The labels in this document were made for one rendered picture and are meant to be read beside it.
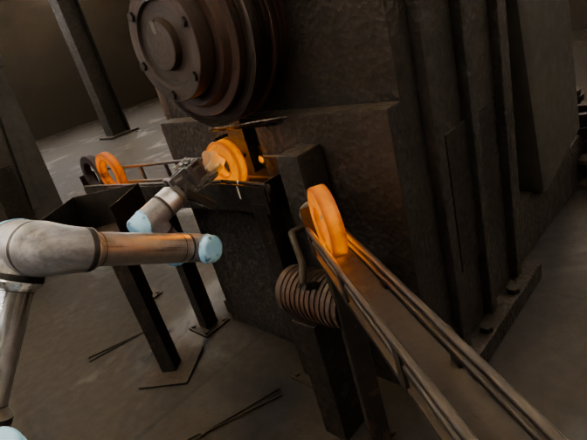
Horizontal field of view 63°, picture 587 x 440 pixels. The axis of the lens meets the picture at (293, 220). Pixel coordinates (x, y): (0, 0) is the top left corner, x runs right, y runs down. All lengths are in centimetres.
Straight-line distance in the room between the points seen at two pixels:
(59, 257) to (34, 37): 1091
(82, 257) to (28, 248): 10
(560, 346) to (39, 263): 144
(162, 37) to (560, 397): 139
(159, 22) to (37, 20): 1073
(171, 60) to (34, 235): 52
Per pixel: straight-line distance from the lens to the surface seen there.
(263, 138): 138
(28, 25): 1188
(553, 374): 161
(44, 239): 105
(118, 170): 209
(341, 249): 94
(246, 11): 114
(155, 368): 201
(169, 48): 124
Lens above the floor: 112
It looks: 23 degrees down
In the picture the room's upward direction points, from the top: 16 degrees counter-clockwise
